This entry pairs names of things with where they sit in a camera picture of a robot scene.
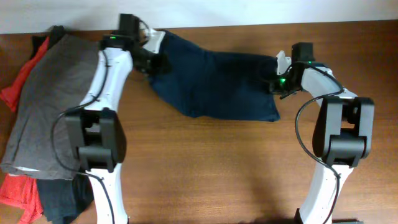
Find navy blue shorts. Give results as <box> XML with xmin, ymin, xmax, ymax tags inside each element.
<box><xmin>148</xmin><ymin>31</ymin><xmax>280</xmax><ymax>122</ymax></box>

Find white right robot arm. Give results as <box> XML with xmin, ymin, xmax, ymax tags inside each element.
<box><xmin>271</xmin><ymin>42</ymin><xmax>374</xmax><ymax>224</ymax></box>

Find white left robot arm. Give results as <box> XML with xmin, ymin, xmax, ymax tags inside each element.
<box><xmin>59</xmin><ymin>14</ymin><xmax>171</xmax><ymax>223</ymax></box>

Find grey shorts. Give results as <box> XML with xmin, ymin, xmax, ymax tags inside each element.
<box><xmin>1</xmin><ymin>35</ymin><xmax>99</xmax><ymax>180</ymax></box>

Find black garment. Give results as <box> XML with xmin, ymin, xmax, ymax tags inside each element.
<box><xmin>37</xmin><ymin>26</ymin><xmax>98</xmax><ymax>223</ymax></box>

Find red garment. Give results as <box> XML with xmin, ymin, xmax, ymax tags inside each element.
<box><xmin>1</xmin><ymin>37</ymin><xmax>49</xmax><ymax>224</ymax></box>

